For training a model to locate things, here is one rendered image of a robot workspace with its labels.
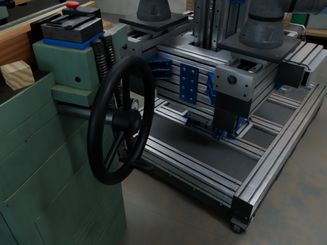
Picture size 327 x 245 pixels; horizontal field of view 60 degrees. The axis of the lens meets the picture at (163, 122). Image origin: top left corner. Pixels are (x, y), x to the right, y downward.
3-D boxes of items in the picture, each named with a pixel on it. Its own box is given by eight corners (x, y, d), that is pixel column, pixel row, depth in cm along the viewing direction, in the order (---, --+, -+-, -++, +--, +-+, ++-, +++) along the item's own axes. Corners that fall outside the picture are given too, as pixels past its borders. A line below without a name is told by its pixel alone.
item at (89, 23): (83, 50, 58) (79, 22, 55) (39, 43, 61) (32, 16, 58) (114, 30, 68) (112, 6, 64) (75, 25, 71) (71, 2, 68)
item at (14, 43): (8, 78, 61) (-5, 45, 56) (2, 77, 61) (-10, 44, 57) (77, 39, 80) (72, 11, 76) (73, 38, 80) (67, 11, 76)
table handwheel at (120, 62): (97, 84, 44) (162, 43, 67) (-4, 65, 49) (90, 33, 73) (107, 217, 58) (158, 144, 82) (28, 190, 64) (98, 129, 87)
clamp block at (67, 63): (90, 92, 62) (83, 53, 56) (40, 82, 66) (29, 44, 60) (121, 65, 73) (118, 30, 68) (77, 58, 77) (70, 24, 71)
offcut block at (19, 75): (6, 83, 59) (-1, 66, 57) (27, 76, 61) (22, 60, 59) (13, 90, 56) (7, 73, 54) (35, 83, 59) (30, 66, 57)
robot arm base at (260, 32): (249, 31, 110) (254, 4, 104) (288, 40, 103) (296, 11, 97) (231, 42, 100) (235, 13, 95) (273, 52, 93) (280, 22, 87)
